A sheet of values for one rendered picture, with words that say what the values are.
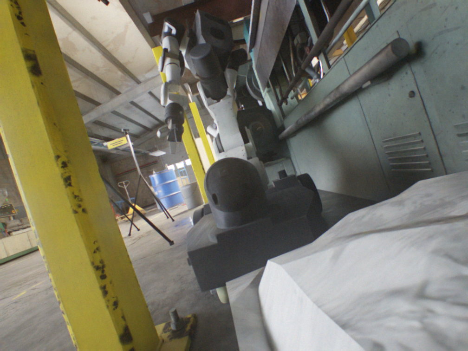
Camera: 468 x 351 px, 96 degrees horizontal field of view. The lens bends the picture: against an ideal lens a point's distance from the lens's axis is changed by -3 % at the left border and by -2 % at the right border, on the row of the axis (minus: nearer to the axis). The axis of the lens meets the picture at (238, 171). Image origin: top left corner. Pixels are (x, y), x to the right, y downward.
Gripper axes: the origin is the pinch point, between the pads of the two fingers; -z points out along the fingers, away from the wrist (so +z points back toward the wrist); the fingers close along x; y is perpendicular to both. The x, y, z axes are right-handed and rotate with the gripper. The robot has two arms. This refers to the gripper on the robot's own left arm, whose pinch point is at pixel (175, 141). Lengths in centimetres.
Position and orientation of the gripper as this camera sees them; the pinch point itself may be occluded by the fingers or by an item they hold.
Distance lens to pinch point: 101.4
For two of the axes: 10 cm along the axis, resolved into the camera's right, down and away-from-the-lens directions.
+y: -8.7, -0.6, -4.8
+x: -4.6, 3.9, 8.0
